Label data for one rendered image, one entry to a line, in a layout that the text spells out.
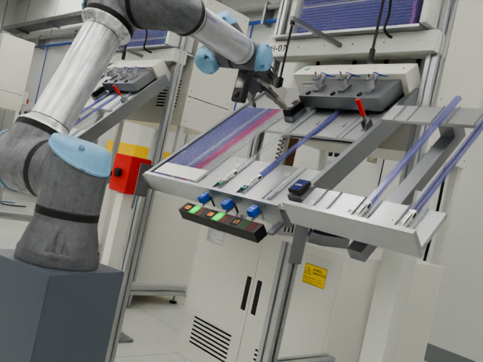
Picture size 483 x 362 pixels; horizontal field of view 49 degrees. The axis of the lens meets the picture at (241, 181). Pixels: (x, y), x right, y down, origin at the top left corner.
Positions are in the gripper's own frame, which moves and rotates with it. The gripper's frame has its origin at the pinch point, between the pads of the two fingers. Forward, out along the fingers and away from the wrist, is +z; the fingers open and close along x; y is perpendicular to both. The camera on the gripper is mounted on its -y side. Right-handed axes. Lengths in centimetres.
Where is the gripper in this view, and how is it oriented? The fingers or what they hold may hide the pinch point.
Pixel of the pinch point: (269, 110)
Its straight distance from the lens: 177.3
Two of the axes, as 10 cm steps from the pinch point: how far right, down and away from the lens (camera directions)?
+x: -6.7, -1.4, 7.3
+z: 4.9, 6.6, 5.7
